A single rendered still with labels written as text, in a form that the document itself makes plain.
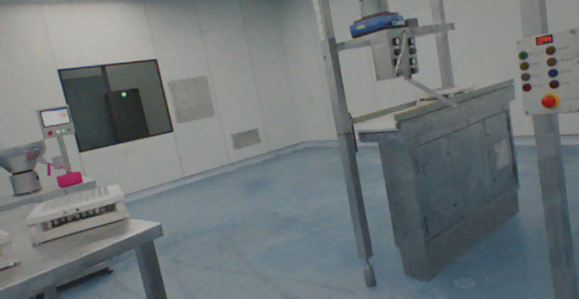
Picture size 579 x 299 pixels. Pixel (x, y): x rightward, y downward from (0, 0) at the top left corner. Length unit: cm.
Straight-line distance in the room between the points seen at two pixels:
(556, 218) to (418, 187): 74
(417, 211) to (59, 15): 549
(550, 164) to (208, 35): 618
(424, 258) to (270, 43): 605
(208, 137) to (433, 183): 508
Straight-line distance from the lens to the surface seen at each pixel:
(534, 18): 167
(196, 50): 709
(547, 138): 170
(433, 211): 244
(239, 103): 731
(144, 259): 115
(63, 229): 130
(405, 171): 227
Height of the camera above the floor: 116
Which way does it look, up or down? 7 degrees down
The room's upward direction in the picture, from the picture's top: 11 degrees counter-clockwise
